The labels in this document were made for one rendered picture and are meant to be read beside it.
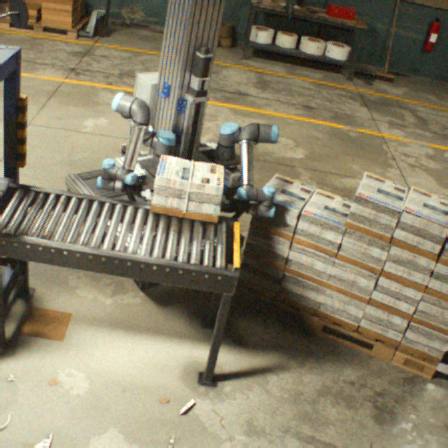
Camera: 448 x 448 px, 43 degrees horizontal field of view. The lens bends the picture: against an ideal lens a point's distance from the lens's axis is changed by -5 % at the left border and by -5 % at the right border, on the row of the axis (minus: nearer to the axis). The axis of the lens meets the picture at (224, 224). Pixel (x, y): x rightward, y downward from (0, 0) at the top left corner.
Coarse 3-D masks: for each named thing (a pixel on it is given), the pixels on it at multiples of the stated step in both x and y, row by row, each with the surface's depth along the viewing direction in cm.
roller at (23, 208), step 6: (30, 192) 326; (24, 198) 321; (30, 198) 322; (24, 204) 315; (30, 204) 321; (18, 210) 309; (24, 210) 312; (18, 216) 305; (24, 216) 311; (12, 222) 299; (18, 222) 302; (6, 228) 295; (12, 228) 295
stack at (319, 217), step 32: (288, 192) 373; (320, 192) 381; (288, 224) 363; (320, 224) 354; (288, 256) 375; (320, 256) 363; (352, 256) 355; (384, 256) 346; (416, 256) 338; (288, 288) 384; (320, 288) 374; (352, 288) 364; (384, 288) 355; (288, 320) 395; (320, 320) 384; (352, 320) 375; (384, 320) 364; (384, 352) 375
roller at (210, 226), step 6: (210, 222) 333; (210, 228) 328; (210, 234) 323; (210, 240) 318; (204, 246) 315; (210, 246) 313; (204, 252) 310; (210, 252) 309; (204, 258) 305; (210, 258) 304; (204, 264) 300; (210, 264) 300
